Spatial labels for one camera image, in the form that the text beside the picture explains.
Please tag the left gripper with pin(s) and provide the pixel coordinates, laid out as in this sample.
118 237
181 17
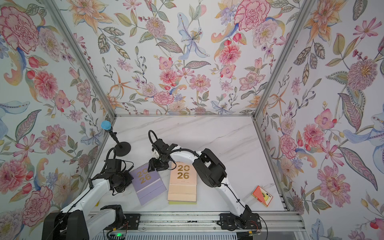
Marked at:
130 178

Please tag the blue microphone on stand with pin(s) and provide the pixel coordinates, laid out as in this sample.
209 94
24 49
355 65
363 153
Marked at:
121 148

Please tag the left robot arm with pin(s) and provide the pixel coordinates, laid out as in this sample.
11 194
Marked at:
74 223

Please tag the aluminium mounting rail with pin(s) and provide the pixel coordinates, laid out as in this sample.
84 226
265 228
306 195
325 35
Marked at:
277 221

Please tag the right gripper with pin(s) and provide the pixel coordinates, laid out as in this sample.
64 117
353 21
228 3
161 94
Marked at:
152 163

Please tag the red orange small box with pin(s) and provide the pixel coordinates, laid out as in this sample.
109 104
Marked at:
262 196

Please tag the purple calendar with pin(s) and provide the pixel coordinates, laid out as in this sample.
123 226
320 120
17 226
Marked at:
148 185

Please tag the yellow-green calendar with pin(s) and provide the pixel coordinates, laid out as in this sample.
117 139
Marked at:
181 203

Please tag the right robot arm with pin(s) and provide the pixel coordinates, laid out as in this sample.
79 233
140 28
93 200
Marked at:
212 173

